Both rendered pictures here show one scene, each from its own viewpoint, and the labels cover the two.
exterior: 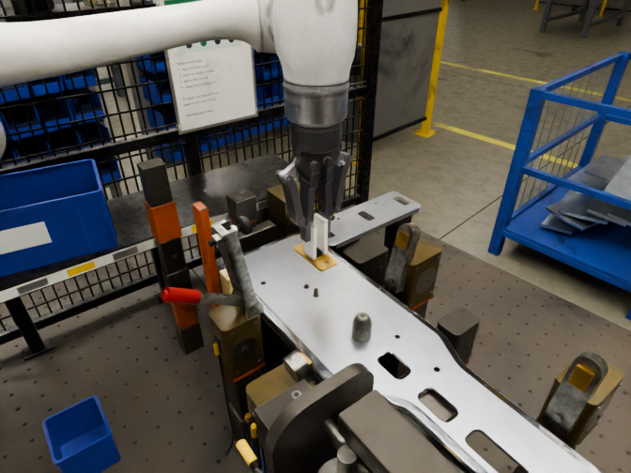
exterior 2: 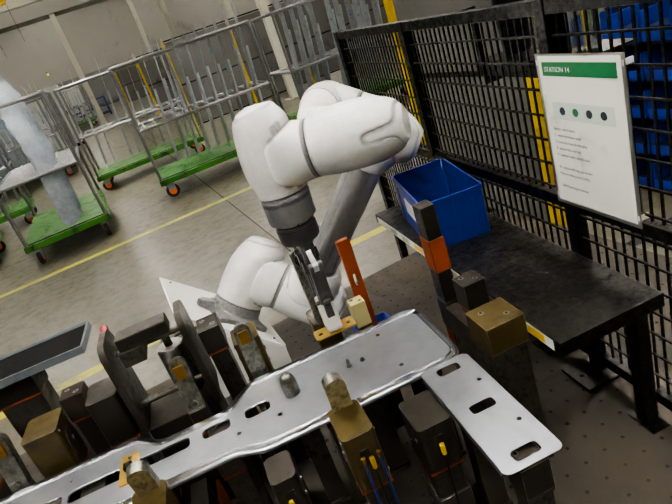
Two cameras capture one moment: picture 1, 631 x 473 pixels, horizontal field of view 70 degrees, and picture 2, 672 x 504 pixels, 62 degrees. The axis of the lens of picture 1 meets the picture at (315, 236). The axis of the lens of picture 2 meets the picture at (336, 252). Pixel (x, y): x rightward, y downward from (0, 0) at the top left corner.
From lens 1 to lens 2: 1.39 m
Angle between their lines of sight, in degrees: 97
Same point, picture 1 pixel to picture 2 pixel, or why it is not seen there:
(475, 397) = (206, 451)
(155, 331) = not seen: hidden behind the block
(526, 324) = not seen: outside the picture
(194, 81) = (569, 151)
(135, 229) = (457, 251)
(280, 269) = (392, 342)
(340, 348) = not seen: hidden behind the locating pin
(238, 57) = (614, 142)
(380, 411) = (153, 322)
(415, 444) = (134, 330)
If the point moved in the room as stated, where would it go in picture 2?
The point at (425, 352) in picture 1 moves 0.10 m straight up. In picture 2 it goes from (256, 429) to (236, 389)
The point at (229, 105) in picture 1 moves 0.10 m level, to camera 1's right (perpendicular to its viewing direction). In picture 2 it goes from (605, 196) to (609, 219)
